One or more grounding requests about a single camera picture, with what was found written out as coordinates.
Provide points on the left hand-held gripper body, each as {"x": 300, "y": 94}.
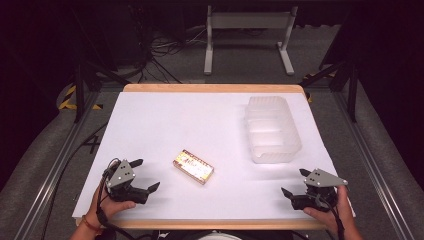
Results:
{"x": 120, "y": 175}

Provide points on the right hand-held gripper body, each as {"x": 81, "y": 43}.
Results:
{"x": 321, "y": 181}

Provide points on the person's left hand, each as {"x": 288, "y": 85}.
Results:
{"x": 111, "y": 206}

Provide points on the person's right hand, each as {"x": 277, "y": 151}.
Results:
{"x": 336, "y": 213}

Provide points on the yellow patterned box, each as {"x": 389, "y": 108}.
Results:
{"x": 193, "y": 166}

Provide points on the translucent plastic container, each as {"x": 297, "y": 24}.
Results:
{"x": 271, "y": 130}

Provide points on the white table cover sheet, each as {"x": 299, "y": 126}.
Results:
{"x": 200, "y": 133}

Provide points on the white round object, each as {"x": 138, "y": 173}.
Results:
{"x": 220, "y": 236}

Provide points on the yellow black hazard tape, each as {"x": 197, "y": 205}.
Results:
{"x": 70, "y": 98}

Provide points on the black metal stand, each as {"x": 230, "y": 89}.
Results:
{"x": 346, "y": 83}
{"x": 80, "y": 86}

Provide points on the aluminium floor rail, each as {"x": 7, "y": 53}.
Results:
{"x": 50, "y": 173}
{"x": 370, "y": 160}

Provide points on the white metal desk frame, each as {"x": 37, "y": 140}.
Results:
{"x": 250, "y": 23}

